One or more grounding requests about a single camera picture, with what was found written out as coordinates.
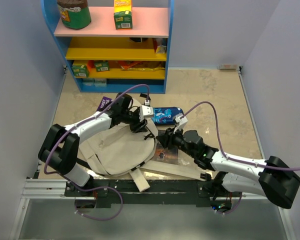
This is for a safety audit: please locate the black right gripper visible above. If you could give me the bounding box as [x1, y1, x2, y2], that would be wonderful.
[155, 125, 197, 159]

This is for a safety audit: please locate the dark tale of two cities book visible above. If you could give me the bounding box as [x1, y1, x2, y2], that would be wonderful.
[151, 141, 179, 165]

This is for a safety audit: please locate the blue dinosaur pencil case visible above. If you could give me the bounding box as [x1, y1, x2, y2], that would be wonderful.
[151, 106, 184, 126]

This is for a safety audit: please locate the cream canvas backpack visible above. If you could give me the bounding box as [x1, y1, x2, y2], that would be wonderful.
[76, 93, 212, 193]

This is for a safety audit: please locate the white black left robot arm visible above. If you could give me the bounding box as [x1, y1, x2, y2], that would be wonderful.
[38, 93, 154, 196]

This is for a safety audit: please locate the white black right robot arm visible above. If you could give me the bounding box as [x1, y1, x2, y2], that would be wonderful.
[156, 128, 300, 209]

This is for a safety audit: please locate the light blue tissue pack right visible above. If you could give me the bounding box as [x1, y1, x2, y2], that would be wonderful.
[94, 78, 107, 88]

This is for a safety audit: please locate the orange snack bag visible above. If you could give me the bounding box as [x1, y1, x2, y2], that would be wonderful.
[117, 60, 165, 72]

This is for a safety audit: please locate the purple treehouse book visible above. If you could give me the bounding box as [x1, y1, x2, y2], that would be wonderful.
[97, 96, 113, 112]

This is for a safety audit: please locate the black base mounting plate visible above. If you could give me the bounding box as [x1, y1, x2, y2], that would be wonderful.
[64, 179, 240, 209]

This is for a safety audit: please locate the green orange box right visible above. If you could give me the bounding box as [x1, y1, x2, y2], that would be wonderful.
[94, 60, 110, 72]

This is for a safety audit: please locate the green orange box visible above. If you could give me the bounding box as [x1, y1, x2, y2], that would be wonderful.
[71, 64, 90, 78]
[94, 60, 110, 72]

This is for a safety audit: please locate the blue yellow pink shelf unit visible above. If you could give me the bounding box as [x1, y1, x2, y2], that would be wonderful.
[40, 0, 175, 94]

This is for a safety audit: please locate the green orange box left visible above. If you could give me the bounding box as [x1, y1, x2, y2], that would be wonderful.
[71, 64, 90, 78]

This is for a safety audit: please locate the small carton on shelf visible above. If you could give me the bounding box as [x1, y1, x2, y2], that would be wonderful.
[153, 38, 167, 54]

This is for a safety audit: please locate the yellow green sponge box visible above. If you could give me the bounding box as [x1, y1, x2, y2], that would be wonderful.
[113, 0, 133, 30]

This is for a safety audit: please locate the brown green canister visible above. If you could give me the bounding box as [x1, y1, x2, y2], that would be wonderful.
[56, 0, 92, 30]

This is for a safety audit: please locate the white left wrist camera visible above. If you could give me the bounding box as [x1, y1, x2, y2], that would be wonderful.
[139, 105, 154, 121]

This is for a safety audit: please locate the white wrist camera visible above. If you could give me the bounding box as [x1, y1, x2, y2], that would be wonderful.
[139, 105, 154, 121]
[173, 113, 188, 134]

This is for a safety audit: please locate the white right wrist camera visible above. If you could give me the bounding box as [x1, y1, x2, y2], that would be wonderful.
[173, 113, 188, 134]

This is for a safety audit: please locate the white label on wall base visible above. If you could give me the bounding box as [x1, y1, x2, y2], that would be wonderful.
[217, 64, 239, 71]

